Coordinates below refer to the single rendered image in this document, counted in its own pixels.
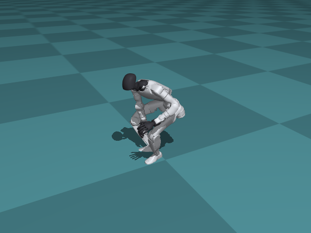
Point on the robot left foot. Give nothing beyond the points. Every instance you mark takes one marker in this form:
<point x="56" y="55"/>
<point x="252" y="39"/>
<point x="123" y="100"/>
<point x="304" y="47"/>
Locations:
<point x="153" y="158"/>

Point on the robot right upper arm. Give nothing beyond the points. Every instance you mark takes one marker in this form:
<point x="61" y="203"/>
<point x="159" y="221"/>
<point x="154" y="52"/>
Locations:
<point x="139" y="104"/>

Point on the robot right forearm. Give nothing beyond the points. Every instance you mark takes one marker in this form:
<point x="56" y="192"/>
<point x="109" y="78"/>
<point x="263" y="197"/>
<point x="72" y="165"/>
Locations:
<point x="142" y="115"/>

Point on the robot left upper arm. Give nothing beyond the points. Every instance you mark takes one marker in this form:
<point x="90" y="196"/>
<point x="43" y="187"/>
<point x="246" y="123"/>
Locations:
<point x="159" y="91"/>

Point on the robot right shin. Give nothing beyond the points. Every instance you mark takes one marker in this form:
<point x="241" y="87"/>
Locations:
<point x="145" y="138"/>

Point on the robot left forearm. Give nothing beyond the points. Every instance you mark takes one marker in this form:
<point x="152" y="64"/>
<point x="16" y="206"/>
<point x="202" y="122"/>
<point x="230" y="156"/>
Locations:
<point x="169" y="112"/>

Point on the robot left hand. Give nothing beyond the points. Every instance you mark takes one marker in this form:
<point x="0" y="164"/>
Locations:
<point x="147" y="125"/>

